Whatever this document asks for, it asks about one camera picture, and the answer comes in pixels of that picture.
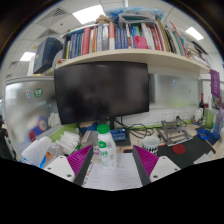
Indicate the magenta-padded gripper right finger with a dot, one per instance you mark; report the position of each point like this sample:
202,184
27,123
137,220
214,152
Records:
163,168

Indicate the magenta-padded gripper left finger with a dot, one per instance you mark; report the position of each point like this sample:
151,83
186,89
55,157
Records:
61,168

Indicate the white milk bottle green cap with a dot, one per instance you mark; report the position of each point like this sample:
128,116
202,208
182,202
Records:
107,150

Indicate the purple translucent water bottle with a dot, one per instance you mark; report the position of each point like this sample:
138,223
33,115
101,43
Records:
219,125

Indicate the black desk mat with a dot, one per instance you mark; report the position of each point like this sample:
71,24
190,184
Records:
186,159

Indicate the black white patterned mug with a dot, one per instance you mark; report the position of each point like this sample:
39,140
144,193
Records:
150,145

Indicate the stack of white tissues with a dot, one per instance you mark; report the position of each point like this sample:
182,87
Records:
68,141

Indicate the white plastic bag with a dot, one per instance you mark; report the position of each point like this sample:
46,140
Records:
36,150

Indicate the grey metal laptop stand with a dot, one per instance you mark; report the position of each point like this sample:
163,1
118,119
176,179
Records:
173,133

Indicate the white handwritten paper sheet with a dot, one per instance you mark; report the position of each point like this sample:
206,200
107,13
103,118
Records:
113,176

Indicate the small blue box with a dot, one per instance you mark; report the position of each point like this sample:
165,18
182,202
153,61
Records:
119,135

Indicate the round green sticker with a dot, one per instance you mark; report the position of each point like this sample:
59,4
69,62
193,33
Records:
38,92

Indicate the black computer monitor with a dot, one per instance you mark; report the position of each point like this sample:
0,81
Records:
100,90

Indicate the purple hanging banner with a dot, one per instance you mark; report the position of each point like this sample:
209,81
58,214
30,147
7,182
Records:
215,83

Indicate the white wall socket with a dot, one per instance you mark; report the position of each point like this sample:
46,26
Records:
179,115
167,116
188,114

